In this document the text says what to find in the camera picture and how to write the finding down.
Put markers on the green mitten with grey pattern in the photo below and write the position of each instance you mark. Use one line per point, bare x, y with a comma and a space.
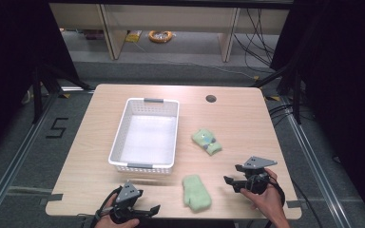
206, 141

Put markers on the person's left hand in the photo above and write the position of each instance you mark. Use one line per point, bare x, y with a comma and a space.
120, 225

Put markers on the black curtain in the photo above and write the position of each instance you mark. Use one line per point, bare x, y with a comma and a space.
342, 79
15, 57

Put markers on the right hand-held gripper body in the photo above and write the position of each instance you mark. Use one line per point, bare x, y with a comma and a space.
256, 175

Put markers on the yellow packet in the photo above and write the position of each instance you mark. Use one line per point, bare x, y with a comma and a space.
133, 36

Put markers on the white plastic basket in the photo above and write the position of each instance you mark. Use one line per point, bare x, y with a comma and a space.
147, 139

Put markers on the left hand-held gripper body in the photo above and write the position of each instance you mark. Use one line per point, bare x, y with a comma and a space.
127, 193

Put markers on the black metal stand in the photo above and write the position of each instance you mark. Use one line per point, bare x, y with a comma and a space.
39, 91
293, 88

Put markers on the grey tape strip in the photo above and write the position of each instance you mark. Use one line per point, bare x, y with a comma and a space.
55, 197
292, 204

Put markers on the person's right hand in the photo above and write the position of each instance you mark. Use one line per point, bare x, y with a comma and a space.
271, 198

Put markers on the plain green mitten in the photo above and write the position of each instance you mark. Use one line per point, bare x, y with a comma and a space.
195, 193

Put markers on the aluminium floor rail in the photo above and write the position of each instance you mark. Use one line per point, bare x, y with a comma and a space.
316, 171
15, 158

